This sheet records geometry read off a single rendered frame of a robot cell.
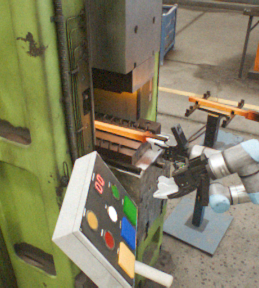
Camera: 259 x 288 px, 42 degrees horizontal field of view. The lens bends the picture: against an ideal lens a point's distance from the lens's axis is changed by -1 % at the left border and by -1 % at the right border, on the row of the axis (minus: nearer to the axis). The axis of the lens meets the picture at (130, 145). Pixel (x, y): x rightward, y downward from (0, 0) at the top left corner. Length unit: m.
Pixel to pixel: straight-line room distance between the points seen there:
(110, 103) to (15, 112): 0.65
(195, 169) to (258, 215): 1.73
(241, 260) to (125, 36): 1.69
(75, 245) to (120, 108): 1.06
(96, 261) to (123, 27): 0.73
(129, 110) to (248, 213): 1.34
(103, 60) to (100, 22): 0.13
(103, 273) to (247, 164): 0.50
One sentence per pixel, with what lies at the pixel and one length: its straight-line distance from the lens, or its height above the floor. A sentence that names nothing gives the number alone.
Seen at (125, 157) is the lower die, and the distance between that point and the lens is 1.48.
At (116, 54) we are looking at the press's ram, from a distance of 1.23.
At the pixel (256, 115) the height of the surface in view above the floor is 0.96.
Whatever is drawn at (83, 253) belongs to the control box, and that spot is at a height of 1.12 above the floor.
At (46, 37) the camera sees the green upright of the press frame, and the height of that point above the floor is 1.54.
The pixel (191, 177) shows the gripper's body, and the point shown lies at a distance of 1.05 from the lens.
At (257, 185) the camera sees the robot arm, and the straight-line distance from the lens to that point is 1.07.
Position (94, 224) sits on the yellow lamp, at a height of 1.16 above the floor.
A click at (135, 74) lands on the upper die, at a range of 1.31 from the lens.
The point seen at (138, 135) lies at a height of 1.02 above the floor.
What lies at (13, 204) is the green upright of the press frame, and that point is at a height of 0.70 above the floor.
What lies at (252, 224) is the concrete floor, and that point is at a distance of 2.67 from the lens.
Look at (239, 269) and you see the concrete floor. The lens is 2.37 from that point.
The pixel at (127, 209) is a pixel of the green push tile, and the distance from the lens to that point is 1.14.
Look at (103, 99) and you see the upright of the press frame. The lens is 1.86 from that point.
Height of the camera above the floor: 1.83
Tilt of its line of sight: 34 degrees down
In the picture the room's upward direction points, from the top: straight up
